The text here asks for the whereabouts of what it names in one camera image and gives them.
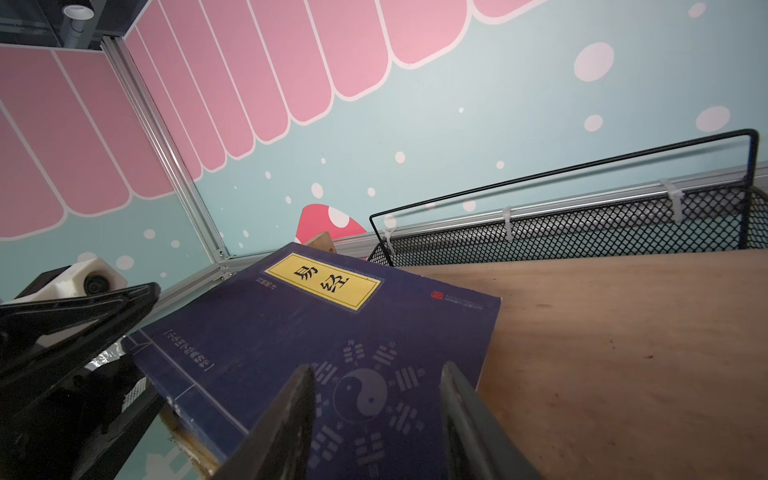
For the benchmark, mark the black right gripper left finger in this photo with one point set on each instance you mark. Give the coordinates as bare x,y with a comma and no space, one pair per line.
278,446

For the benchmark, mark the wooden two-tier bookshelf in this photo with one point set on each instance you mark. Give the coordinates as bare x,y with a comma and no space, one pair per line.
648,367

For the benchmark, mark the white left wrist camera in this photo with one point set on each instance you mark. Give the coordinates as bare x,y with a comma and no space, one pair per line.
85,278

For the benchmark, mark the black wire mesh basket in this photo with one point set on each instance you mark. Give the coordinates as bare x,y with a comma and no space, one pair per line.
711,212

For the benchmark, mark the navy book yellow label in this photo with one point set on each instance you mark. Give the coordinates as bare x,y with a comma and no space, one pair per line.
375,337

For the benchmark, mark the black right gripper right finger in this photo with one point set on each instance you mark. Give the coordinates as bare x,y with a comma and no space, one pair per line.
476,446

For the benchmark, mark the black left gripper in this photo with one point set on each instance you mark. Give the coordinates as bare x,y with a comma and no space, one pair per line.
80,431

